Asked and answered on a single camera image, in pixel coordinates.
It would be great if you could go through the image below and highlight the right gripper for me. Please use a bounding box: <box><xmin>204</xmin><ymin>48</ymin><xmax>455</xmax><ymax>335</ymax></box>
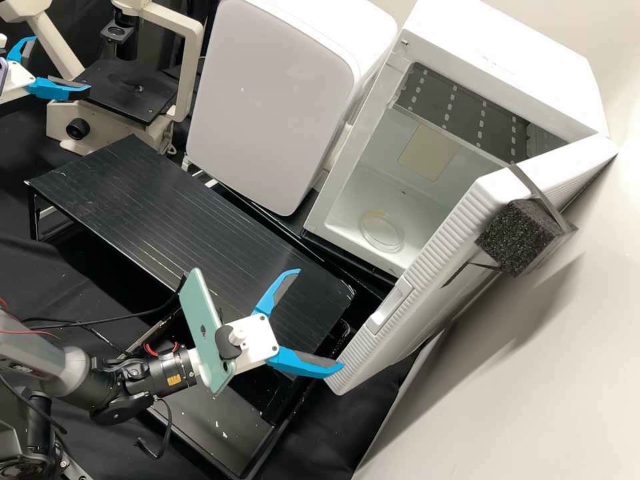
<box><xmin>231</xmin><ymin>269</ymin><xmax>346</xmax><ymax>377</ymax></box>

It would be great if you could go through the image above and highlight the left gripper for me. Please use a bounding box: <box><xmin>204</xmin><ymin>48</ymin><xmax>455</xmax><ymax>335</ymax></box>
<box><xmin>0</xmin><ymin>35</ymin><xmax>93</xmax><ymax>106</ymax></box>

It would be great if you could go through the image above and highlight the incubator door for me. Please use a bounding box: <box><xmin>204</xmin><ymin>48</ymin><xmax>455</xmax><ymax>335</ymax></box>
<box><xmin>323</xmin><ymin>133</ymin><xmax>622</xmax><ymax>397</ymax></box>

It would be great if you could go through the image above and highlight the white incubator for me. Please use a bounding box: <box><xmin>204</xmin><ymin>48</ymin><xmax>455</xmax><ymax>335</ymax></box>
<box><xmin>303</xmin><ymin>0</ymin><xmax>609</xmax><ymax>279</ymax></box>

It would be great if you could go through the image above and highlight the cream microscope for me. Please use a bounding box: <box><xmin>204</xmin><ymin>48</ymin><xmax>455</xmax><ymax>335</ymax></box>
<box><xmin>0</xmin><ymin>0</ymin><xmax>207</xmax><ymax>153</ymax></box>

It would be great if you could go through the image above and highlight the black platform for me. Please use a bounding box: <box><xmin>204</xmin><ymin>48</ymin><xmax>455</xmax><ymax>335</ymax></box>
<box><xmin>192</xmin><ymin>167</ymin><xmax>401</xmax><ymax>289</ymax></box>
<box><xmin>25</xmin><ymin>133</ymin><xmax>357</xmax><ymax>347</ymax></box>

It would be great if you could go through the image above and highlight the black tray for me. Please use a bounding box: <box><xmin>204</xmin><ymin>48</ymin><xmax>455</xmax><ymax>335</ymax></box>
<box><xmin>142</xmin><ymin>272</ymin><xmax>401</xmax><ymax>480</ymax></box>

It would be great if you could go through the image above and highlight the petri dish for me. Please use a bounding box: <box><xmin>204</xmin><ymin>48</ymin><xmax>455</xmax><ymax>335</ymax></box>
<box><xmin>359</xmin><ymin>209</ymin><xmax>405</xmax><ymax>253</ymax></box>

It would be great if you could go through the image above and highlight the white box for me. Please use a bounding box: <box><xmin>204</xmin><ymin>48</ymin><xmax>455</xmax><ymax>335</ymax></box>
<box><xmin>185</xmin><ymin>0</ymin><xmax>399</xmax><ymax>217</ymax></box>

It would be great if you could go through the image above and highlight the right wrist camera phone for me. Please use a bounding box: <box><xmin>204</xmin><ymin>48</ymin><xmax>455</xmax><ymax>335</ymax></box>
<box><xmin>179</xmin><ymin>267</ymin><xmax>249</xmax><ymax>397</ymax></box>

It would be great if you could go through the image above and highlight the black cable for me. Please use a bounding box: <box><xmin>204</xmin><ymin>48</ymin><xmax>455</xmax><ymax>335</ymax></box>
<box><xmin>22</xmin><ymin>285</ymin><xmax>183</xmax><ymax>333</ymax></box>
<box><xmin>135</xmin><ymin>397</ymin><xmax>175</xmax><ymax>460</ymax></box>

